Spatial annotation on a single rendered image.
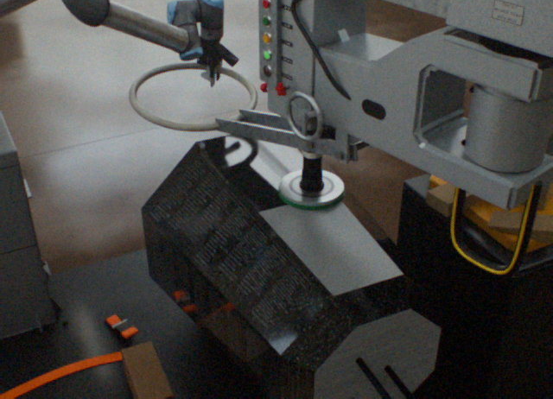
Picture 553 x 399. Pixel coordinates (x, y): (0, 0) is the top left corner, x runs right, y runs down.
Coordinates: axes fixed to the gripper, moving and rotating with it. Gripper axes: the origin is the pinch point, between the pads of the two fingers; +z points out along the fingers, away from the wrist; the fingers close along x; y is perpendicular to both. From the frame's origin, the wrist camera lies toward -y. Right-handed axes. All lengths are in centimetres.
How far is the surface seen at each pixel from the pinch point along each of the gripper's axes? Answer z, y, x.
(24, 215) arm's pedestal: 34, 49, 71
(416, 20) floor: 114, -42, -366
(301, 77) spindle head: -48, -53, 66
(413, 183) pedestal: 7, -88, 27
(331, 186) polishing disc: -4, -64, 55
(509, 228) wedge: -5, -122, 54
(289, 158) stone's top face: 2, -44, 37
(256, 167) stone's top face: 2, -35, 47
